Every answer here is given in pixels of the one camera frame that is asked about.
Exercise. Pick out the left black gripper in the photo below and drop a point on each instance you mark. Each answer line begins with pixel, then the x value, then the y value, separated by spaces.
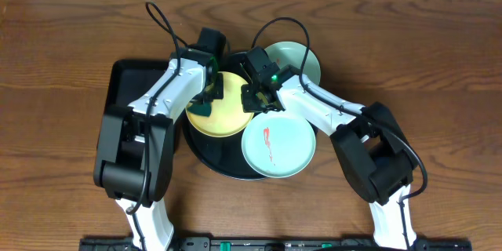
pixel 220 85

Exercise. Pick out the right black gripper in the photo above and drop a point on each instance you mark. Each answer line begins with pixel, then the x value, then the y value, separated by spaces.
pixel 248 103

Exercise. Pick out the green yellow scrub sponge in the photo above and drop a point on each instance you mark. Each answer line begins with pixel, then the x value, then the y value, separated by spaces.
pixel 200 107

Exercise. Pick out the yellow plate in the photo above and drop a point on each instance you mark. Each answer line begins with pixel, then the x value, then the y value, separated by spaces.
pixel 227 117

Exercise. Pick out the light blue plate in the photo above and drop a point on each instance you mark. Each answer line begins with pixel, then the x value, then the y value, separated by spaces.
pixel 292 53
pixel 278 144

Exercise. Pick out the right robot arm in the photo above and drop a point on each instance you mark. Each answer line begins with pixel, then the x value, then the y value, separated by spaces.
pixel 375 157

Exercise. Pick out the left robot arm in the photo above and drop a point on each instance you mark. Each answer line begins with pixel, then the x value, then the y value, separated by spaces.
pixel 139 186

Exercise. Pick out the black rectangular tray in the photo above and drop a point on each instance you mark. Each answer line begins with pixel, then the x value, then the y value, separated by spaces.
pixel 130 80

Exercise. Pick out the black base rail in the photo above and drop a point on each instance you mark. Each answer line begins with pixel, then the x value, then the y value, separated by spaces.
pixel 207 244

